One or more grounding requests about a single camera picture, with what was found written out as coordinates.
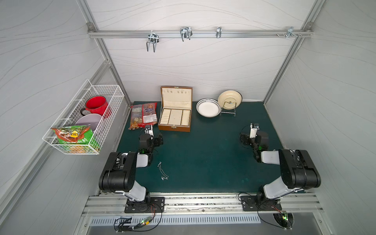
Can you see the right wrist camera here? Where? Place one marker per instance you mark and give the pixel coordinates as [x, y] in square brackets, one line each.
[254, 127]

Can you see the wire plate stand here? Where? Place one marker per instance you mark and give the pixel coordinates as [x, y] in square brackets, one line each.
[229, 107]

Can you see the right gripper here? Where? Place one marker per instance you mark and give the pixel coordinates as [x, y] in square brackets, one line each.
[245, 138]

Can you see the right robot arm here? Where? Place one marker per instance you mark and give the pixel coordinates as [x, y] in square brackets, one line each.
[297, 170]

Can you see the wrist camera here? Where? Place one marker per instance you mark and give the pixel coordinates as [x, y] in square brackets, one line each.
[254, 127]
[149, 130]

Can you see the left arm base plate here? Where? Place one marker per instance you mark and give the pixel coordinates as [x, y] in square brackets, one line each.
[150, 205]

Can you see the red mug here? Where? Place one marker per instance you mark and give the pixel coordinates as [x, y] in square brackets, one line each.
[97, 105]

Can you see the white wire basket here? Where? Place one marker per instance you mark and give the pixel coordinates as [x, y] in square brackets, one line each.
[71, 113]

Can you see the front aluminium rail frame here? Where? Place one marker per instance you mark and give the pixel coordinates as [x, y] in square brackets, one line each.
[195, 203]

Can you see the cream plate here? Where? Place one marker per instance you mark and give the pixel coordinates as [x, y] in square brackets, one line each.
[230, 95]

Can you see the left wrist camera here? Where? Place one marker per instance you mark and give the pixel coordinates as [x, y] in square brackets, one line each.
[149, 130]

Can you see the horizontal aluminium rail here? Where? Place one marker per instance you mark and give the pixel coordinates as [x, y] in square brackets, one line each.
[171, 34]

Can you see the looped metal hook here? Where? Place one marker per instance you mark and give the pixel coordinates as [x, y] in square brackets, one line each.
[186, 33]

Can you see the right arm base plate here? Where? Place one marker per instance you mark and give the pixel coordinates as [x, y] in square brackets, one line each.
[250, 203]

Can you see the small metal hook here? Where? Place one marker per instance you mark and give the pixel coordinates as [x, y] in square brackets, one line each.
[218, 32]

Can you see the double metal hook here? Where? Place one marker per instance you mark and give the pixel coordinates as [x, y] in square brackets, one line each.
[153, 40]

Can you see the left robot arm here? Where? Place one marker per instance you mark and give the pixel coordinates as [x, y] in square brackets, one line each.
[119, 173]

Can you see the wooden jewelry box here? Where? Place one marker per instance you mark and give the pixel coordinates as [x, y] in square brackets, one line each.
[176, 108]

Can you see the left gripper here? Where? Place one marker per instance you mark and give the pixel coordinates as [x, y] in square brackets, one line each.
[157, 140]

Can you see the grey plate in basket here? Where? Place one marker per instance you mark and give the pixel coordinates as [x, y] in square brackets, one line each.
[91, 119]

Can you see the white patterned bowl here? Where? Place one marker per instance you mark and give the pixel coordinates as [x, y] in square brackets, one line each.
[208, 107]

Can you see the metal hook bracket right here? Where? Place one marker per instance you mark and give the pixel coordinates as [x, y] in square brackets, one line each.
[290, 34]

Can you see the green snack bag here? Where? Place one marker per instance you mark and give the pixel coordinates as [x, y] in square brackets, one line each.
[77, 139]

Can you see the red snack bag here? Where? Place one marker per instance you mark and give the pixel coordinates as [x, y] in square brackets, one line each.
[143, 115]

